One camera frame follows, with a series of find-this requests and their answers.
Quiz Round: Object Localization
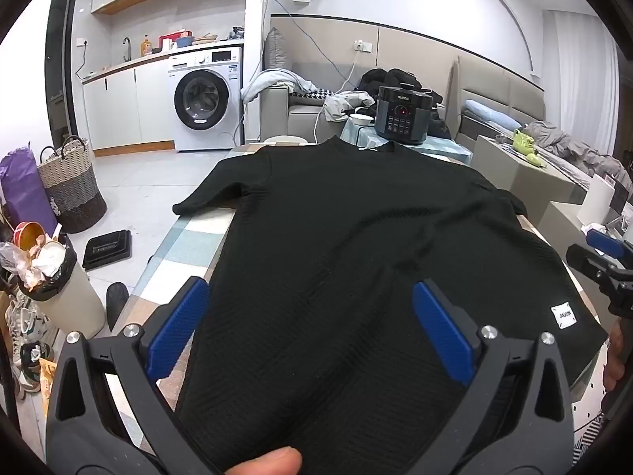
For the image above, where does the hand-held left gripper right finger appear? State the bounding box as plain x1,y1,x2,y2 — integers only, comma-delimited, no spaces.
413,279,574,475

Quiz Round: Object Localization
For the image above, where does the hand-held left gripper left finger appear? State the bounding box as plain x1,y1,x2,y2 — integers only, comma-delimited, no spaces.
47,277,233,475

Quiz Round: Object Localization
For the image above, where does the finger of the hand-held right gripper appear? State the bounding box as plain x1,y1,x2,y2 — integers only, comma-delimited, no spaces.
566,243,614,280
586,228,633,258

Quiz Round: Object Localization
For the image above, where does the black knit sweater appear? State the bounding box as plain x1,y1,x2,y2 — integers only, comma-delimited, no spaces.
172,139,609,475

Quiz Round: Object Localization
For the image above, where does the person's right hand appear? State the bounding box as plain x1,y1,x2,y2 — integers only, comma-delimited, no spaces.
602,319,626,397

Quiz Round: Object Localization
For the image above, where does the person's left hand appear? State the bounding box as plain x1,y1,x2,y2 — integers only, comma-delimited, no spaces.
220,446,303,475

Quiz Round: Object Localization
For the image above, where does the white box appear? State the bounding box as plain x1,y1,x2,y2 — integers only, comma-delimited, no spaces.
539,173,615,239

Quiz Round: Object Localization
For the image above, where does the black slipper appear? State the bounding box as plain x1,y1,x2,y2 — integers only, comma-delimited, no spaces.
106,282,130,332

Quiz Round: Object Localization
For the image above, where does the checkered tablecloth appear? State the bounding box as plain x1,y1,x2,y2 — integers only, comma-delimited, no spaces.
106,139,616,456

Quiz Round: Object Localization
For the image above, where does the gray duvet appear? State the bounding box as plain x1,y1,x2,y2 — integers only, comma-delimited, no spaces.
524,121,625,190

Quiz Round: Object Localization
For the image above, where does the black plastic tray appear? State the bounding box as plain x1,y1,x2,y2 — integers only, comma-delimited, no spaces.
84,230,133,272

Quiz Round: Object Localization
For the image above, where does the beige trash bin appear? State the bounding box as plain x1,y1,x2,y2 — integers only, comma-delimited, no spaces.
15,237,107,340

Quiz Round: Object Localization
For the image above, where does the beige cabinet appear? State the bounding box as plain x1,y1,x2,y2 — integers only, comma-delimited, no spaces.
470,135,590,205

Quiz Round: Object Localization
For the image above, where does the green plush toy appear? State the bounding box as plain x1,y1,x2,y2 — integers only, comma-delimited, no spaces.
512,129,546,165

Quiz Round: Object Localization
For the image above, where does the orange snack bag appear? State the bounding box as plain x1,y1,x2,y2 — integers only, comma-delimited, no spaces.
38,357,59,417

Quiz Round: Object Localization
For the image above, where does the blue bed pillow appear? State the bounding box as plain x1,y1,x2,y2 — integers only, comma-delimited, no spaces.
465,99,523,132

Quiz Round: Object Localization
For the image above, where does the woven laundry basket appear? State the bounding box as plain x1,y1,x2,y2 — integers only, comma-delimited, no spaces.
37,136,108,234

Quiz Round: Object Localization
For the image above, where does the orange paper bowl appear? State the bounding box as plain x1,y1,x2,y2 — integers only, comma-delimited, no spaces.
14,222,49,254

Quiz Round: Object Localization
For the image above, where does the small table with blue cloth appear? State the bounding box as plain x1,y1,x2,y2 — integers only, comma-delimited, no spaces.
341,123,472,165

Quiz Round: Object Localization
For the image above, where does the white washing machine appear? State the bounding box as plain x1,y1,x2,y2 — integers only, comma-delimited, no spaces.
167,47,244,152

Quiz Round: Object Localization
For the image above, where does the purple bag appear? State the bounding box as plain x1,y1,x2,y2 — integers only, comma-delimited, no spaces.
0,143,59,238

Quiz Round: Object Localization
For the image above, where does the black pressure cooker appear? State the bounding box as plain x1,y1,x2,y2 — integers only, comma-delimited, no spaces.
373,85,436,146

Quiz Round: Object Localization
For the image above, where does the white kitchen counter cabinet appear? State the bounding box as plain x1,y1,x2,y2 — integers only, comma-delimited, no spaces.
81,52,177,157

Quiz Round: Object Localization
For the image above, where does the beige sofa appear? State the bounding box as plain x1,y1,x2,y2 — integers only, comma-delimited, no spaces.
260,84,377,145

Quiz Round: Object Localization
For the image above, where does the gray garment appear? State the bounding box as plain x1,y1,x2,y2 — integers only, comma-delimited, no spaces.
324,91,377,122

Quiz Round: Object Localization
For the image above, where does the pale blue blanket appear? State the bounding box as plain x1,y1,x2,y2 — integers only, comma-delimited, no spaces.
241,68,318,105

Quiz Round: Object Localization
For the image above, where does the houndstooth pillow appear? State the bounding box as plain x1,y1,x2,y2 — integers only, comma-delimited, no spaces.
289,87,335,106

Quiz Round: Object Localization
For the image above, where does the red box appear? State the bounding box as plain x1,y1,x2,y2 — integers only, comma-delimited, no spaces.
159,32,193,53

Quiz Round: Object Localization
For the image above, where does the gray pillow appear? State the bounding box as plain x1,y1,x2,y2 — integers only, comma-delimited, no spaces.
264,27,294,73

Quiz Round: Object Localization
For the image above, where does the white cable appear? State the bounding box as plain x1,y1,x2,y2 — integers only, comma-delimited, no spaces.
313,51,362,145

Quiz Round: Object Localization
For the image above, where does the black door frame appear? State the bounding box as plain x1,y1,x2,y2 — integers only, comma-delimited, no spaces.
44,0,83,150

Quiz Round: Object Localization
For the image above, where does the blue cable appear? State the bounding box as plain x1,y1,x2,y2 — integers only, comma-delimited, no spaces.
263,0,348,82

